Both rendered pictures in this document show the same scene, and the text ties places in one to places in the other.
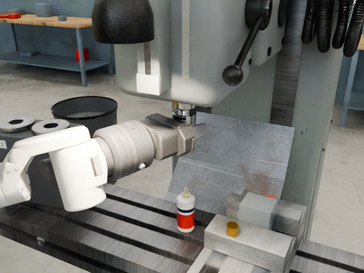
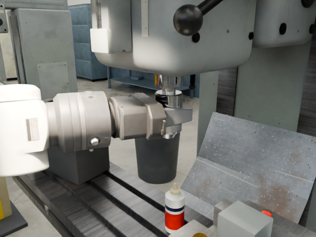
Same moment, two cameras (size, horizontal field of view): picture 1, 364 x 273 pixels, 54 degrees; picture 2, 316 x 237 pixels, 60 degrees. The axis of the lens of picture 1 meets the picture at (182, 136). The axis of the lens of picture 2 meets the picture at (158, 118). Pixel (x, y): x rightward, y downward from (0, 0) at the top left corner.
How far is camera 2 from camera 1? 0.30 m
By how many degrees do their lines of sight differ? 20
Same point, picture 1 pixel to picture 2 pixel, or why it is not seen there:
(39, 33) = not seen: hidden behind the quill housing
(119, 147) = (63, 113)
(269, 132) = (295, 142)
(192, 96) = (152, 59)
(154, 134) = (118, 107)
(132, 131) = (88, 99)
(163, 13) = not seen: outside the picture
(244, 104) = (268, 109)
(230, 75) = (179, 15)
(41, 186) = (59, 160)
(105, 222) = (100, 204)
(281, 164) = (305, 180)
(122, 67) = not seen: hidden behind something
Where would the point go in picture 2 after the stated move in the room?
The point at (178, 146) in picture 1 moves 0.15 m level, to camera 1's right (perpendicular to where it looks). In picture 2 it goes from (147, 127) to (251, 140)
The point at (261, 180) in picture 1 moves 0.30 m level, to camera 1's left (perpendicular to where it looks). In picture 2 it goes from (279, 195) to (163, 173)
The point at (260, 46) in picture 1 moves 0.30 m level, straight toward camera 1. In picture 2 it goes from (268, 19) to (169, 4)
